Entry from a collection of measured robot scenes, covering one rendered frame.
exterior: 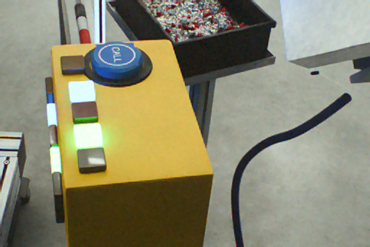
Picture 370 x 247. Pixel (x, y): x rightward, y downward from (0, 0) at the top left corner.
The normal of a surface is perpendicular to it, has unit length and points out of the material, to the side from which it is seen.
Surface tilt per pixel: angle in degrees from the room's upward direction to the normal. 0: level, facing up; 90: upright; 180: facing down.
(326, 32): 55
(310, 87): 0
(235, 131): 0
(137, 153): 0
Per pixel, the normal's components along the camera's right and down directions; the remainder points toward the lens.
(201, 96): 0.45, 0.62
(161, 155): 0.07, -0.75
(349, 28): -0.51, -0.06
